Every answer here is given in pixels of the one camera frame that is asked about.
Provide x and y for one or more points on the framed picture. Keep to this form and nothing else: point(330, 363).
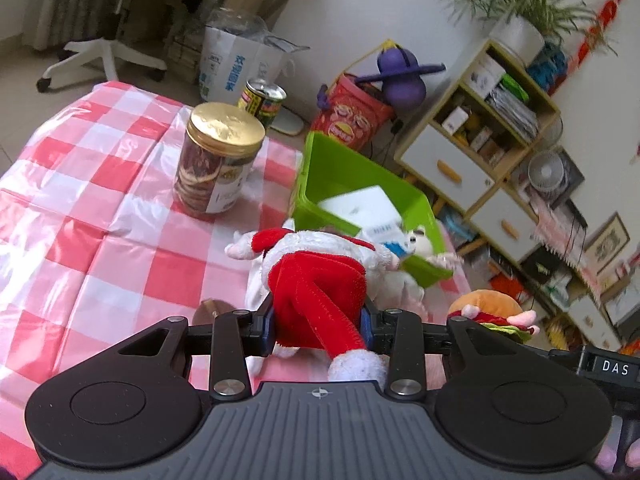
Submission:
point(607, 237)

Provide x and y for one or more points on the potted green plant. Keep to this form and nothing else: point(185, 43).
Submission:
point(517, 35)

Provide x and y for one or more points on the white wooden cabinet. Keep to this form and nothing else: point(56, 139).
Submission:
point(440, 155)

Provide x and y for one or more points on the green plastic bin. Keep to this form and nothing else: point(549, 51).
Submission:
point(345, 170)

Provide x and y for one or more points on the white flat box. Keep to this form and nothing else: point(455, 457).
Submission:
point(360, 205)

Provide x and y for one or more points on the purple bouncy ball toy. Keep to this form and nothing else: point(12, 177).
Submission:
point(400, 85)

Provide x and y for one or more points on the red wall decoration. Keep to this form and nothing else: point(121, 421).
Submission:
point(607, 5)

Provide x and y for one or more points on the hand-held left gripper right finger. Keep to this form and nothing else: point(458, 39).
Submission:
point(364, 329)

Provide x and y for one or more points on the pink frilled cloth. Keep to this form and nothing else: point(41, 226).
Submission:
point(557, 230)

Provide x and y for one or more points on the stack of magazines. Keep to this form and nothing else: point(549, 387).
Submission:
point(510, 107)

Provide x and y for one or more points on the small white fan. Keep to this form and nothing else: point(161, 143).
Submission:
point(545, 170)

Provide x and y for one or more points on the red white santa plush toy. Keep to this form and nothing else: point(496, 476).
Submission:
point(310, 280)

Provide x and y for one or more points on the clear plastic bag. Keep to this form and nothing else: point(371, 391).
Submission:
point(240, 22)

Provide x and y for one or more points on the black yellow tin can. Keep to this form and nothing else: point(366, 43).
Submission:
point(262, 102)

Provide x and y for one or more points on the blue white milk carton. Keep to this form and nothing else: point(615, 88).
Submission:
point(382, 232)

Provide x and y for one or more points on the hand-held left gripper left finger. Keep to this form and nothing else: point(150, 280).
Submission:
point(267, 329)

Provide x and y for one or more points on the white bathroom scale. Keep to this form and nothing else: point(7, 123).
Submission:
point(287, 122)

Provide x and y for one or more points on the brown round object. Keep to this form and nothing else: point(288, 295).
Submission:
point(207, 310)

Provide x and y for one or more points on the cookie jar with gold lid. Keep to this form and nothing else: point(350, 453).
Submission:
point(210, 170)

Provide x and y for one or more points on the blue mesh bag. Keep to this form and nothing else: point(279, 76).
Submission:
point(547, 62)

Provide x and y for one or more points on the white bear plush toy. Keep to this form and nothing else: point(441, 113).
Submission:
point(417, 242)

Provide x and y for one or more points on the hamburger plush toy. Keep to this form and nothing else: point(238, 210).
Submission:
point(487, 305)

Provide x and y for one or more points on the red snack bucket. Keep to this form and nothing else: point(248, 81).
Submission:
point(345, 115)

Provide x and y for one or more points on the white paper bag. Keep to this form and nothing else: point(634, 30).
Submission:
point(235, 67)

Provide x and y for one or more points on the pink white checkered tablecloth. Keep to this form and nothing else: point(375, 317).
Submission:
point(75, 210)

